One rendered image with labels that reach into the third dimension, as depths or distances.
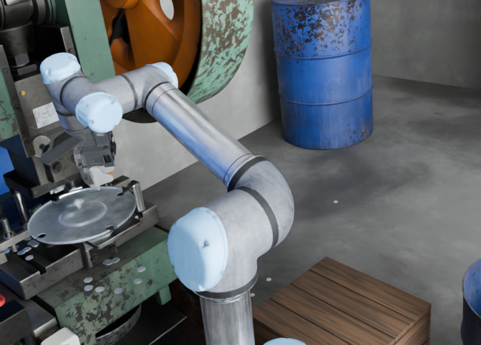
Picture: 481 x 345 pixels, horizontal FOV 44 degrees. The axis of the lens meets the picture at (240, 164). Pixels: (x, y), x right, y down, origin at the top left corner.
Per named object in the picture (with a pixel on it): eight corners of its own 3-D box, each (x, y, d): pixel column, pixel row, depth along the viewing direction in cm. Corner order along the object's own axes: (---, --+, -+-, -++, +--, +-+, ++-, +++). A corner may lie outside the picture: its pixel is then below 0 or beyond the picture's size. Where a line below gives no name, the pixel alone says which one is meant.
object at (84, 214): (96, 180, 178) (96, 177, 178) (157, 205, 160) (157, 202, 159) (8, 223, 160) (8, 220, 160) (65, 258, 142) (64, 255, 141)
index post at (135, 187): (146, 208, 174) (139, 180, 170) (138, 212, 172) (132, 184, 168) (140, 205, 176) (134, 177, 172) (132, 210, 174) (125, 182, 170)
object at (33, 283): (160, 221, 178) (157, 204, 176) (26, 300, 151) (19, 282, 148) (104, 195, 198) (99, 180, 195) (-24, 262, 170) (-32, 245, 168)
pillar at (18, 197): (31, 221, 169) (18, 178, 163) (25, 225, 168) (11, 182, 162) (28, 219, 171) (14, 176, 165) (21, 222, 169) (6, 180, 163)
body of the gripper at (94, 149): (115, 169, 131) (101, 129, 123) (77, 175, 131) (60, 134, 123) (117, 146, 137) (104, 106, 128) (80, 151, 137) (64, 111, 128)
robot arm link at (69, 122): (53, 119, 120) (57, 94, 126) (60, 135, 123) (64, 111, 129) (89, 114, 120) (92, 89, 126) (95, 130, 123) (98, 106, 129)
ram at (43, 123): (96, 167, 160) (70, 61, 147) (48, 190, 151) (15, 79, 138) (63, 154, 171) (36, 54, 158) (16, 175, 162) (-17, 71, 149)
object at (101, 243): (151, 261, 159) (142, 219, 153) (109, 288, 150) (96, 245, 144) (99, 234, 175) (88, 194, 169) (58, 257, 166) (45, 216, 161)
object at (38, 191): (98, 177, 167) (94, 159, 165) (35, 207, 155) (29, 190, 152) (68, 164, 178) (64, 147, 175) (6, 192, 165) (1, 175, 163)
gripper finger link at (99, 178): (117, 195, 138) (108, 167, 132) (92, 199, 138) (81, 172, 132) (118, 186, 141) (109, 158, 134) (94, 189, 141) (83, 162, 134)
